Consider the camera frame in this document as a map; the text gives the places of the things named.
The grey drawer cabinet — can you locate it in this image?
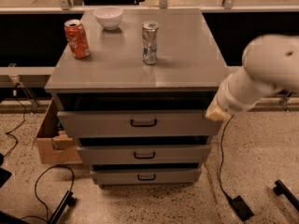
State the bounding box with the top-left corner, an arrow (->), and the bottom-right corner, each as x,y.
44,8 -> 237,189

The black stand leg left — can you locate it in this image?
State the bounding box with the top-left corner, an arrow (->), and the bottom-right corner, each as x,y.
48,190 -> 76,224

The metal rail bracket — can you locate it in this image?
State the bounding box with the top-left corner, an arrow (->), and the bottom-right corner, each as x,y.
8,63 -> 39,113
279,91 -> 292,112

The orange soda can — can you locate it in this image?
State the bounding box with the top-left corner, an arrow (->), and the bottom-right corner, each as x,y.
64,20 -> 91,59

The black cable right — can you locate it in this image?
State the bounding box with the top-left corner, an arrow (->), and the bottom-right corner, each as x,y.
217,114 -> 235,201

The grey top drawer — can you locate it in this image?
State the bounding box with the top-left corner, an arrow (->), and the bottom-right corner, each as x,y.
58,110 -> 221,138

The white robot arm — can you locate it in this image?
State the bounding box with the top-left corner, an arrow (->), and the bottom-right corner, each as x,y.
206,35 -> 299,121

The black stand leg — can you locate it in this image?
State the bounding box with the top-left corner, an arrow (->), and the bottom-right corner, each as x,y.
48,190 -> 76,224
273,180 -> 299,212

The metal rail bracket left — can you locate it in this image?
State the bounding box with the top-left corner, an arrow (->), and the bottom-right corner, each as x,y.
8,63 -> 39,113

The crushed silver can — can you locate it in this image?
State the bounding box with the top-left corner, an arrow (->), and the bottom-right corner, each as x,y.
142,21 -> 159,64

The grey drawer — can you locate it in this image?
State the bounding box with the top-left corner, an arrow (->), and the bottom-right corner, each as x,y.
78,145 -> 211,165
91,168 -> 201,186
58,110 -> 221,138

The black cable left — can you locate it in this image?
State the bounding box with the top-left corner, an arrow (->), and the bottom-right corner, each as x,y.
3,82 -> 28,159

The black stand leg right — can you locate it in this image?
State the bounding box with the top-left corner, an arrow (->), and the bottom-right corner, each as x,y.
273,180 -> 299,212

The grey middle drawer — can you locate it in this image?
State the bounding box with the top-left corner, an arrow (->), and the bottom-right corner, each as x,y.
78,145 -> 211,165

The brown cardboard box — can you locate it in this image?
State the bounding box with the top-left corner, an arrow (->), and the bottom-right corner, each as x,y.
36,101 -> 81,164

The metal rail bracket right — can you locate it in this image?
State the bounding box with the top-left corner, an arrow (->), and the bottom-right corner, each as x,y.
279,91 -> 292,112

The black power adapter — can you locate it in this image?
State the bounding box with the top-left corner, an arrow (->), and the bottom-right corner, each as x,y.
230,195 -> 254,221

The black floor cable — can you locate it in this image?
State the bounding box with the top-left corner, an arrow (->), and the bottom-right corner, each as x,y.
19,164 -> 76,223

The grey bottom drawer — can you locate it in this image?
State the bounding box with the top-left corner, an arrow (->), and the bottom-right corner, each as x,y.
91,168 -> 201,186

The white bowl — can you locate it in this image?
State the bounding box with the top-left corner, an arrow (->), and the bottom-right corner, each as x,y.
93,7 -> 123,30

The black top drawer handle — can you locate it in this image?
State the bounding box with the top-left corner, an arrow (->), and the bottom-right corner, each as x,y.
130,119 -> 158,128

